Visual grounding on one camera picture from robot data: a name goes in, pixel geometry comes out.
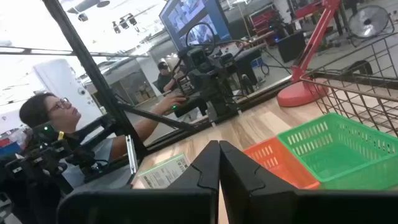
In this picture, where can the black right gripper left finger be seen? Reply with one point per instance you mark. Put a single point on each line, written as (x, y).
(199, 177)

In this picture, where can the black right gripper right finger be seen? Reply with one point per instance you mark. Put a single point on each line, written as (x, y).
(242, 180)

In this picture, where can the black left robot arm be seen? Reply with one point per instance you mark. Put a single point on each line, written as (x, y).
(214, 81)

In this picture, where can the white cardboard product box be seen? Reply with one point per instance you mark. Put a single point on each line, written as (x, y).
(164, 172)

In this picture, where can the orange plastic basket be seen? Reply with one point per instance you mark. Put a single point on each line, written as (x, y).
(280, 165)

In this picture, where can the green plastic basket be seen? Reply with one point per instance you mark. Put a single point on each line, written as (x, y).
(335, 161)

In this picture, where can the person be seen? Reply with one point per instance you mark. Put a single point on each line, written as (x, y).
(163, 81)
(62, 112)

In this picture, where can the black cabinet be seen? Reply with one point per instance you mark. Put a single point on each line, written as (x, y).
(290, 46)

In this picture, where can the red tool cabinet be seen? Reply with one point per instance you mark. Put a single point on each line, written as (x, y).
(264, 21)

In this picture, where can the large display screen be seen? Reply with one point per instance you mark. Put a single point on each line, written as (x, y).
(192, 15)

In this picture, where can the white pillar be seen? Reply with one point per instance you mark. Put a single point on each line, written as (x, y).
(59, 81)

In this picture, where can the round floor fan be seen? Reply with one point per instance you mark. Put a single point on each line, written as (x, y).
(368, 21)

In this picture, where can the silver metal bracket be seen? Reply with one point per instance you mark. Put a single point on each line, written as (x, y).
(131, 155)

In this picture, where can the black aluminium rig frame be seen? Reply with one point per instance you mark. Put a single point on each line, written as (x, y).
(93, 71)

